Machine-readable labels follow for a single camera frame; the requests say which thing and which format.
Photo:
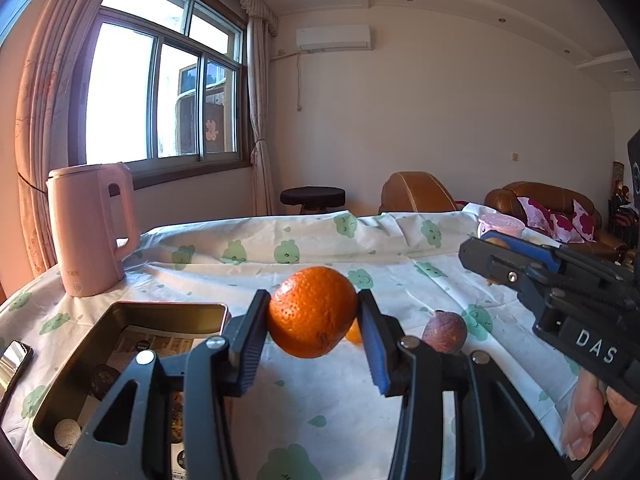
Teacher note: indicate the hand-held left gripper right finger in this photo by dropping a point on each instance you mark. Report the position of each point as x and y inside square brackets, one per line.
[372, 350]

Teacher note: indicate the small orange mandarin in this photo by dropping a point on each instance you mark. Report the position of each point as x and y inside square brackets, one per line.
[355, 334]

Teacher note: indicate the brown leather armchair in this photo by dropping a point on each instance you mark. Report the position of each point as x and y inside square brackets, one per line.
[415, 192]

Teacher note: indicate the pale yellow round fruit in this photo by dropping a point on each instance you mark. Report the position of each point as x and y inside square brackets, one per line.
[67, 434]

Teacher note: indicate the sliding glass window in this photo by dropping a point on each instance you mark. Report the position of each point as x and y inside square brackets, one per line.
[125, 85]

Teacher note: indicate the brown leather sofa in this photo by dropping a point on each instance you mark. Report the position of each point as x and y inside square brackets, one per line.
[545, 192]

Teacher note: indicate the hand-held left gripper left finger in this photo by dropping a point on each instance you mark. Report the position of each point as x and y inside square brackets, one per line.
[252, 355]

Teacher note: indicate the pink patterned curtain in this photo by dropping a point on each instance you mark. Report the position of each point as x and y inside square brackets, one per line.
[45, 110]

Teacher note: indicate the pink electric kettle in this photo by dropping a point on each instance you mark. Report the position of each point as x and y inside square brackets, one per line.
[85, 235]

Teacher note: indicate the beige narrow curtain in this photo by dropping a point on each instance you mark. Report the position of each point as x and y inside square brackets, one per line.
[260, 110]

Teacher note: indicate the dark round fruit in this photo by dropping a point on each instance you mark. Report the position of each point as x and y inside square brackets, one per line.
[102, 380]

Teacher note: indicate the pink cartoon mug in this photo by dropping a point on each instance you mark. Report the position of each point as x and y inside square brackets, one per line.
[500, 224]

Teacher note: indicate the floral white purple cushion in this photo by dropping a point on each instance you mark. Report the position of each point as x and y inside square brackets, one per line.
[585, 222]
[542, 220]

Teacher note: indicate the printed paper leaflet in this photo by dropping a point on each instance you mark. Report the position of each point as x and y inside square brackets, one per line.
[160, 342]

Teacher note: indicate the black smartphone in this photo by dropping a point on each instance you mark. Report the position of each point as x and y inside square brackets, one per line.
[15, 365]

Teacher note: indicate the purple passion fruit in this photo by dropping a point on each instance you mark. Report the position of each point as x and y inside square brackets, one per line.
[445, 332]

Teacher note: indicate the cloud print white tablecloth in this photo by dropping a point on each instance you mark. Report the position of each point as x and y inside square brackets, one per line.
[310, 240]

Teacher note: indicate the black round stool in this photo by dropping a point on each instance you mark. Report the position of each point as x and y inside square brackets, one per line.
[312, 196]

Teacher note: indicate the dark cluttered cabinet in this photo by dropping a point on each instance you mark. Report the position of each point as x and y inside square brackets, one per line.
[619, 210]

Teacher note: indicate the rectangular metal tin box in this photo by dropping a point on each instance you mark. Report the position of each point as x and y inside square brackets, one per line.
[165, 317]

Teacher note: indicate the dimpled orange mandarin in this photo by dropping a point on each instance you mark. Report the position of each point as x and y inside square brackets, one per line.
[310, 310]

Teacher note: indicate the person's right hand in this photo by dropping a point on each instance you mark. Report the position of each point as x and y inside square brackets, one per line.
[582, 410]

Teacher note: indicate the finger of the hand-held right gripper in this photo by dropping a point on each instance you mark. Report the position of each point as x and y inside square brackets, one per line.
[490, 260]
[530, 250]

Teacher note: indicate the white wall air conditioner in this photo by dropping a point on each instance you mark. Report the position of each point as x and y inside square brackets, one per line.
[332, 38]

